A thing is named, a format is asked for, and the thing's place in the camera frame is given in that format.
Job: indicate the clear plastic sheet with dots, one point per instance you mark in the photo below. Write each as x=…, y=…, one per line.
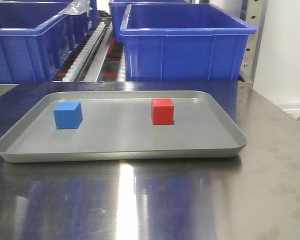
x=77, y=7

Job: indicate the red cube block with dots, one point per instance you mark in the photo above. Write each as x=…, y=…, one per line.
x=162, y=111

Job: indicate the blue bin rear right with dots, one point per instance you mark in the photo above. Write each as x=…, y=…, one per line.
x=118, y=8

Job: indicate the blue plastic bin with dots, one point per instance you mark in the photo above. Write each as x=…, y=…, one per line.
x=36, y=39
x=182, y=41

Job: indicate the perforated metal shelf post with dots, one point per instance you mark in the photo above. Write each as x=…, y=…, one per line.
x=254, y=13

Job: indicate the blue plastic bin left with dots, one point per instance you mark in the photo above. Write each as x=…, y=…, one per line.
x=36, y=39

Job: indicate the blue cube block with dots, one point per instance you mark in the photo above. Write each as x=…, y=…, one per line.
x=68, y=115

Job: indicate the white roller conveyor rail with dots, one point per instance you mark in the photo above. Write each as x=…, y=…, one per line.
x=76, y=70

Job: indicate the blue plastic bin right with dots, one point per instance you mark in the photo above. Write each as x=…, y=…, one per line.
x=182, y=41

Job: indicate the grey metal tray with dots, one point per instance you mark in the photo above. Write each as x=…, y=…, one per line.
x=117, y=125

